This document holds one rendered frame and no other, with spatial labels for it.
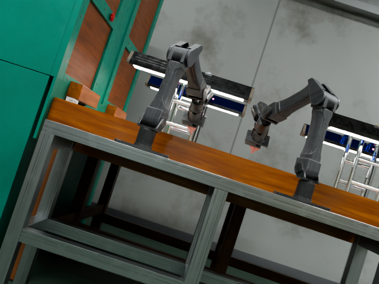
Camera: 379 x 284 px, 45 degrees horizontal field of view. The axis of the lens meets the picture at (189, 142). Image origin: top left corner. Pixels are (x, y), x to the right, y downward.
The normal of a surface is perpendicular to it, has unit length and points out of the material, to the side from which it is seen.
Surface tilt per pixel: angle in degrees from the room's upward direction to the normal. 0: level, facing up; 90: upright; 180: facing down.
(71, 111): 90
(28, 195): 90
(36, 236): 90
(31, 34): 90
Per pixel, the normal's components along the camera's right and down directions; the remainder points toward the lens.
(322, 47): 0.00, -0.04
